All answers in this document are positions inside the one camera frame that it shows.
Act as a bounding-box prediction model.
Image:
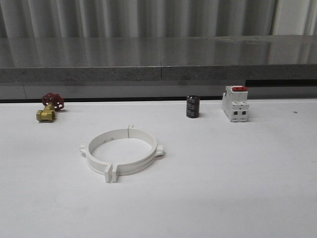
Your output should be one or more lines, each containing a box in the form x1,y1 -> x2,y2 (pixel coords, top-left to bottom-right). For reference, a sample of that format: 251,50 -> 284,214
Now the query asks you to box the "white half pipe clamp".
80,126 -> 135,182
108,127 -> 164,182

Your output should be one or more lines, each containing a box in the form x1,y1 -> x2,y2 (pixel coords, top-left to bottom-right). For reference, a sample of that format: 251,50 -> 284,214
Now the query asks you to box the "black cylindrical capacitor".
186,95 -> 200,119

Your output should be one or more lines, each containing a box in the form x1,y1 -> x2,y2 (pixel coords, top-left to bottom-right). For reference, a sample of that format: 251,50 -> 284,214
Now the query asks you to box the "brass valve red handwheel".
36,92 -> 64,122

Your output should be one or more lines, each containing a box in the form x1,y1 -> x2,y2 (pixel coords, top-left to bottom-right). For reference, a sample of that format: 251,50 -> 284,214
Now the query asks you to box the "grey stone counter ledge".
0,36 -> 317,101

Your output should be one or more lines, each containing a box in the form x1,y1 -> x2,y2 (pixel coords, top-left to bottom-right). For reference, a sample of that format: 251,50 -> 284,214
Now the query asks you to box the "white circuit breaker red switch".
222,85 -> 250,122

